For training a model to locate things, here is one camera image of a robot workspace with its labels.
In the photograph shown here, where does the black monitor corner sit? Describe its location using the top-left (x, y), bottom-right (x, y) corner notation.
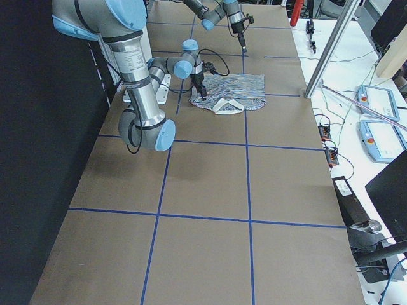
top-left (365, 151), bottom-right (406, 236)

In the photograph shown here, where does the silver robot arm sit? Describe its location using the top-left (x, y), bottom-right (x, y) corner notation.
top-left (52, 1), bottom-right (204, 151)
top-left (181, 0), bottom-right (254, 53)

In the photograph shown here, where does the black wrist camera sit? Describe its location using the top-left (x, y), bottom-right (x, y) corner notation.
top-left (202, 62), bottom-right (217, 75)
top-left (243, 14), bottom-right (254, 24)

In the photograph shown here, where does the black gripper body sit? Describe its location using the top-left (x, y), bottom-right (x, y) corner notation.
top-left (191, 72), bottom-right (207, 100)
top-left (231, 22), bottom-right (247, 51)

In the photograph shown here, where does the lower orange terminal block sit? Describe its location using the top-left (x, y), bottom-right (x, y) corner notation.
top-left (324, 147), bottom-right (339, 168)

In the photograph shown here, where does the upper teach pendant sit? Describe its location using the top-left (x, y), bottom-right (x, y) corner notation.
top-left (357, 85), bottom-right (400, 122)

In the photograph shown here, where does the upper orange terminal block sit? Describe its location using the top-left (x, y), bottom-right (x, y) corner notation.
top-left (318, 125), bottom-right (331, 142)

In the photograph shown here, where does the black clamp tool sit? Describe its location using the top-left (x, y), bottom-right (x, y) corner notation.
top-left (306, 18), bottom-right (317, 54)

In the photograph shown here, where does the lower teach pendant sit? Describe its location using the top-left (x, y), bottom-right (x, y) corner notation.
top-left (358, 120), bottom-right (406, 163)

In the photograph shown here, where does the aluminium frame post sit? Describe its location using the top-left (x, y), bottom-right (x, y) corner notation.
top-left (304, 0), bottom-right (360, 98)

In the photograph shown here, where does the black box with label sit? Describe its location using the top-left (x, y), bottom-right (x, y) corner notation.
top-left (332, 176), bottom-right (369, 227)

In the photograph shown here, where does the teach pendant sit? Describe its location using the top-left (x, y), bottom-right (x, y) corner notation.
top-left (357, 85), bottom-right (400, 122)
top-left (358, 120), bottom-right (406, 163)

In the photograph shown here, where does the red cylinder object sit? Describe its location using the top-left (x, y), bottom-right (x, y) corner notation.
top-left (290, 0), bottom-right (305, 27)

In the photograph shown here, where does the orange terminal block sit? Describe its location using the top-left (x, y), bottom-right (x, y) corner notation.
top-left (318, 125), bottom-right (331, 142)
top-left (324, 147), bottom-right (339, 168)

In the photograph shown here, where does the striped polo shirt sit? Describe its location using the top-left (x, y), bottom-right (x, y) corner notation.
top-left (189, 74), bottom-right (266, 114)

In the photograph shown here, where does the beige wooden board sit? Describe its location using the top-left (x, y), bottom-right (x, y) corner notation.
top-left (376, 26), bottom-right (407, 78)

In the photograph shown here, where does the black camera stand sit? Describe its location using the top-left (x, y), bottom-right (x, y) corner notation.
top-left (347, 220), bottom-right (406, 284)

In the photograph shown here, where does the brown paper table cover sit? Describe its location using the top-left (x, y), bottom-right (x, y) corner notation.
top-left (31, 2), bottom-right (364, 304)

